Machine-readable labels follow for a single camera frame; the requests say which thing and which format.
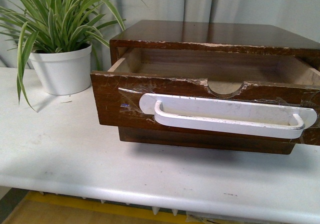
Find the white plastic drawer handle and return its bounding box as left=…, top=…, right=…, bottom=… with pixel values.
left=139, top=93, right=317, bottom=139

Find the brown wooden top drawer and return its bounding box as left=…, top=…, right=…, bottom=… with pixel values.
left=90, top=47, right=320, bottom=145

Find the brown wooden drawer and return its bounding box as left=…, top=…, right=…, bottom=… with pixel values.
left=90, top=47, right=320, bottom=145
left=118, top=127, right=295, bottom=155

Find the brown wooden bottom drawer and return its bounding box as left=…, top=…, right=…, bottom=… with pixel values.
left=118, top=127, right=295, bottom=155

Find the brown wooden drawer cabinet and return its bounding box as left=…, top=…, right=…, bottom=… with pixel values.
left=109, top=19, right=320, bottom=155

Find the white plastic flower pot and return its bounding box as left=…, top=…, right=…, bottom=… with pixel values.
left=29, top=43, right=92, bottom=95

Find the clear plastic bag under table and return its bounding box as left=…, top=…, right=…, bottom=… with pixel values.
left=186, top=212, right=242, bottom=224

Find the green striped spider plant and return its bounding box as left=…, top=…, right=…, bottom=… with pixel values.
left=0, top=0, right=147, bottom=112

